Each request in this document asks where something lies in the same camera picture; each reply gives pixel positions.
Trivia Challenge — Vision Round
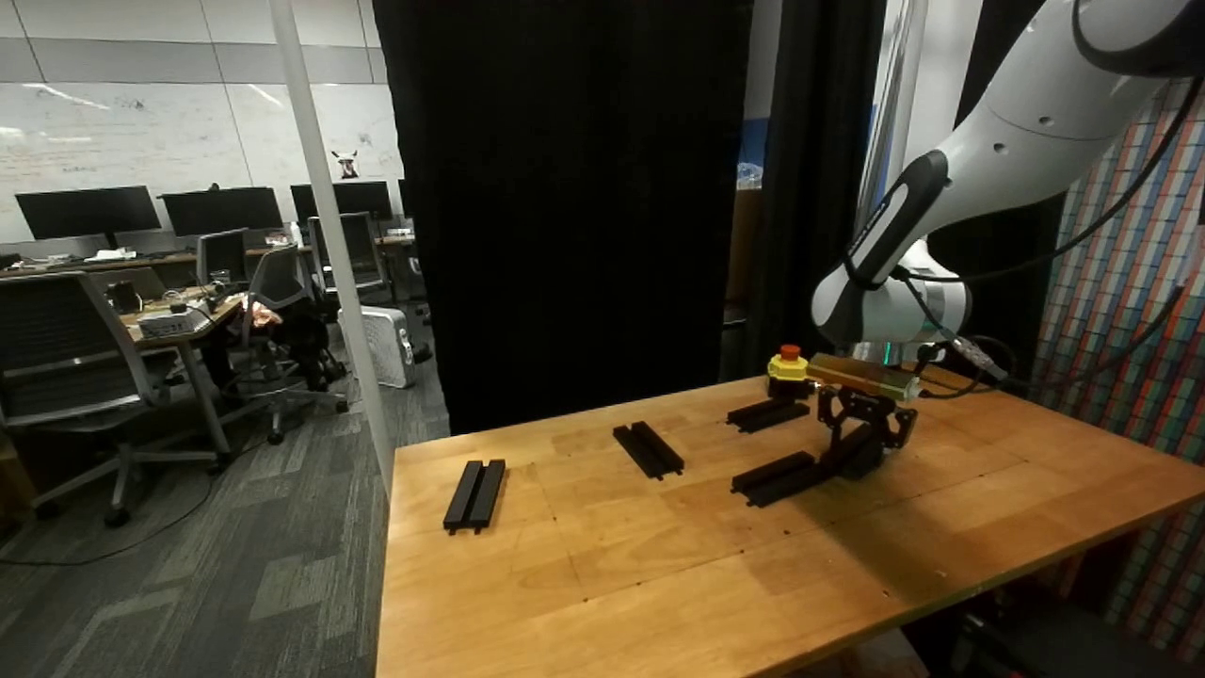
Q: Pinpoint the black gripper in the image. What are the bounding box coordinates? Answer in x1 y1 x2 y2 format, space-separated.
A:
817 388 919 480

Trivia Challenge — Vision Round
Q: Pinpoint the black office chair far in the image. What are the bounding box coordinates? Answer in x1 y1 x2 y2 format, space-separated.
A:
232 250 346 443

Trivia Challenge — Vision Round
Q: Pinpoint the black monitor middle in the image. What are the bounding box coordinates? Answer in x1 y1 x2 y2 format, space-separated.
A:
167 190 282 235

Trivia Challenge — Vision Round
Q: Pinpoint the black track piece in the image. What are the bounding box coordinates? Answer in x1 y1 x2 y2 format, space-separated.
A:
444 461 504 536
732 452 826 510
728 401 808 434
612 423 685 480

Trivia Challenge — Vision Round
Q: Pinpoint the yellow red emergency stop button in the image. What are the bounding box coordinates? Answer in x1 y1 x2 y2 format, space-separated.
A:
768 344 815 401

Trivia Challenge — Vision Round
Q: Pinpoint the office desk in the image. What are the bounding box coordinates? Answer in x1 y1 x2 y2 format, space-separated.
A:
119 288 257 461

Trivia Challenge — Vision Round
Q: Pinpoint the black monitor right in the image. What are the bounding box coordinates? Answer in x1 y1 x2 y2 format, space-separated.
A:
290 182 392 222

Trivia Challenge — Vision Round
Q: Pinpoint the black curtain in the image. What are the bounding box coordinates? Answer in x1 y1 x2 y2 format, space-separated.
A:
374 0 752 434

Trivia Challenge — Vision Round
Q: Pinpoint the grey office chair near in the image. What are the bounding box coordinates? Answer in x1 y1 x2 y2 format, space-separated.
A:
0 270 232 526

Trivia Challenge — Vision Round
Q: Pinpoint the tan wrist camera box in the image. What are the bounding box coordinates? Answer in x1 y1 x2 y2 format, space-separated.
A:
808 354 919 401

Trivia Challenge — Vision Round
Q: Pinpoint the black monitor left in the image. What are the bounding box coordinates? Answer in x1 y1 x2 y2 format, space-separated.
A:
15 186 159 241

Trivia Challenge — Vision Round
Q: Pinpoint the small monitor on desk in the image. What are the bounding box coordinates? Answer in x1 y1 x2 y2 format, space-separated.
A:
197 229 250 288

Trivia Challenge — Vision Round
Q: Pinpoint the black monitor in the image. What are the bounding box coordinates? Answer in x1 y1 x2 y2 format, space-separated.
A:
167 190 282 235
15 186 159 241
290 182 392 222

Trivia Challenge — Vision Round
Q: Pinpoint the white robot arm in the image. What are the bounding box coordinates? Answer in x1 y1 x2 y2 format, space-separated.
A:
804 0 1205 476

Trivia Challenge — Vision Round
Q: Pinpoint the white box on floor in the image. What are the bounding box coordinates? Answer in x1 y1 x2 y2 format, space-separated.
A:
360 306 414 393

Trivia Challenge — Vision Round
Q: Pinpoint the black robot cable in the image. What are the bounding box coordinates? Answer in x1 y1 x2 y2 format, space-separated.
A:
877 72 1205 404

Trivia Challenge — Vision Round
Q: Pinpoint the white metal post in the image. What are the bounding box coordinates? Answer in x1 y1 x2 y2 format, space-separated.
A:
272 0 392 490

